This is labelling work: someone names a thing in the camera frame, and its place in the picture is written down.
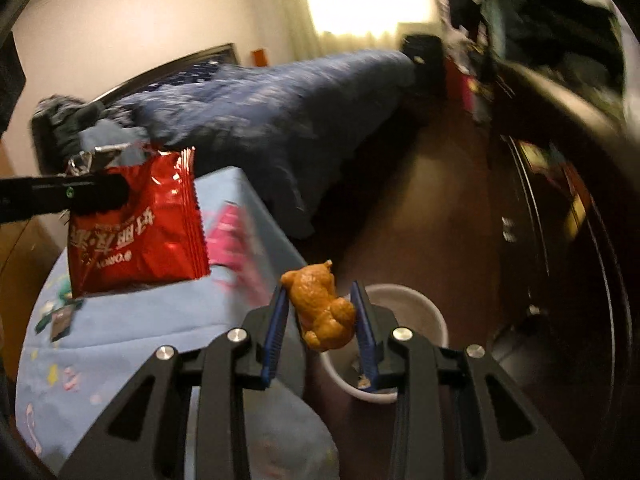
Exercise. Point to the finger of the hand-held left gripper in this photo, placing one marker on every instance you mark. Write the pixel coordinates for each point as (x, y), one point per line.
(75, 195)

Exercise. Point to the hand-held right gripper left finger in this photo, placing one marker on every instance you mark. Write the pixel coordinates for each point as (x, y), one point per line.
(276, 332)

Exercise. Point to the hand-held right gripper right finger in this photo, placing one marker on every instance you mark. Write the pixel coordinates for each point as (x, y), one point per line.
(364, 335)

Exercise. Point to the brown toy bear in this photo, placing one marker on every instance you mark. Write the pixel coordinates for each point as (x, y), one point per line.
(320, 305)

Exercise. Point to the white round bin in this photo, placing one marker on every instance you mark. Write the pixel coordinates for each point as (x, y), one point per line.
(425, 320)

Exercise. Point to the red snack packet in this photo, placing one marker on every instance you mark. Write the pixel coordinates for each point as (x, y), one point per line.
(140, 225)

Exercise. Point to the green and white wrapper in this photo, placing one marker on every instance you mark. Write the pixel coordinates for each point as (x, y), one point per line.
(60, 292)

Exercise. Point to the wooden wardrobe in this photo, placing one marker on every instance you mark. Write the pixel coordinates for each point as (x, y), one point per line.
(25, 285)

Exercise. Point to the light blue star-print tablecloth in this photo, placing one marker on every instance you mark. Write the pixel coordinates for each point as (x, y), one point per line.
(150, 340)

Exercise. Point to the dark wooden bed headboard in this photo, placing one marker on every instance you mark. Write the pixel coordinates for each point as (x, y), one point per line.
(165, 72)

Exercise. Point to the navy patterned duvet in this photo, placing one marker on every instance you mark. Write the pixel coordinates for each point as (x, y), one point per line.
(280, 125)

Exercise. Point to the dark wooden dresser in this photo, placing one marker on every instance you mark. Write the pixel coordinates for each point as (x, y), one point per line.
(560, 220)

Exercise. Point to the orange wooden box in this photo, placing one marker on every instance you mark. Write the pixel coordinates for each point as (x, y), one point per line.
(258, 57)

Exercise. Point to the red box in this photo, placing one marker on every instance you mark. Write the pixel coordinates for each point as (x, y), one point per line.
(460, 85)

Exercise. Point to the black suitcase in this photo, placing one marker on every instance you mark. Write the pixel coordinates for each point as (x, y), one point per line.
(425, 62)

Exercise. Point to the cream window curtain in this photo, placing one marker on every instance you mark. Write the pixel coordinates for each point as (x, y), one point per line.
(365, 0)

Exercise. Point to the pile of dark clothes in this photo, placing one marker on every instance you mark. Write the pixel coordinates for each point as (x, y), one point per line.
(540, 10)

